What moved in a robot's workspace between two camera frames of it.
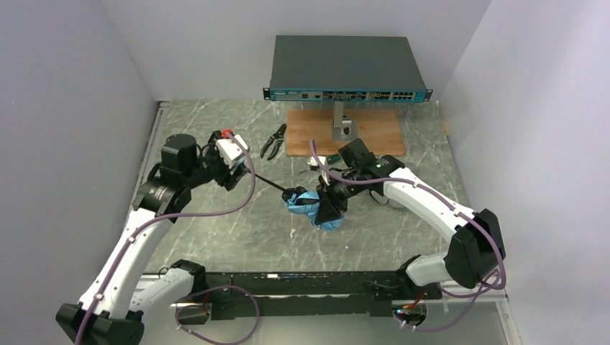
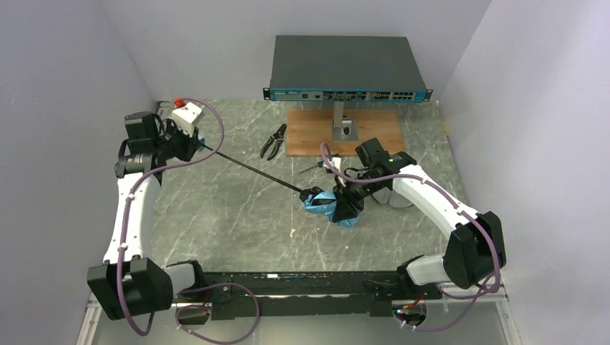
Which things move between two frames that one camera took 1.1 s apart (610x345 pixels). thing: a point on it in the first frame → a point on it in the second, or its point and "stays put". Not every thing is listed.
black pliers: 278,135 stays put
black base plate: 247,295 stays put
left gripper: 229,177 → 189,144
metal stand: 343,129 stays put
